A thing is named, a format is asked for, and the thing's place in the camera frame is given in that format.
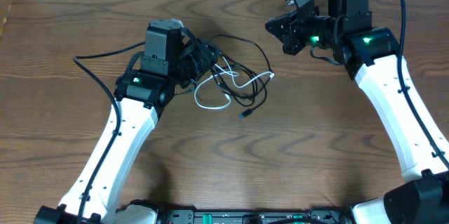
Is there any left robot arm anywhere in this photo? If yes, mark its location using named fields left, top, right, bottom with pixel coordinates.
left=34, top=19, right=219, bottom=223

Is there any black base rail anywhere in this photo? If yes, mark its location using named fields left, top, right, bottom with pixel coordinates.
left=119, top=202, right=355, bottom=224

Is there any black usb cable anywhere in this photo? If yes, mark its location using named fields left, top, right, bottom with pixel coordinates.
left=206, top=34, right=274, bottom=119

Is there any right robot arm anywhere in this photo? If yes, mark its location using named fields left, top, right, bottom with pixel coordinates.
left=265, top=0, right=448, bottom=223

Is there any white usb cable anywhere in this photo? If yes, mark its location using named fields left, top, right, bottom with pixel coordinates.
left=194, top=55, right=276, bottom=110

